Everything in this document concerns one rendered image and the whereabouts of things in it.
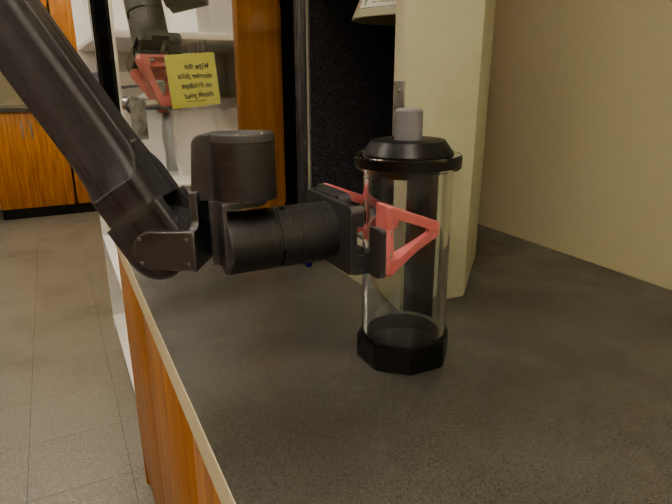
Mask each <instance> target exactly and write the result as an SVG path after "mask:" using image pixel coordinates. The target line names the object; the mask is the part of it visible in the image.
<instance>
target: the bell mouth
mask: <svg viewBox="0 0 672 504"><path fill-rule="evenodd" d="M352 21H353V22H355V23H360V24H369V25H387V26H395V25H396V0H359V3H358V5H357V8H356V10H355V13H354V15H353V17H352Z"/></svg>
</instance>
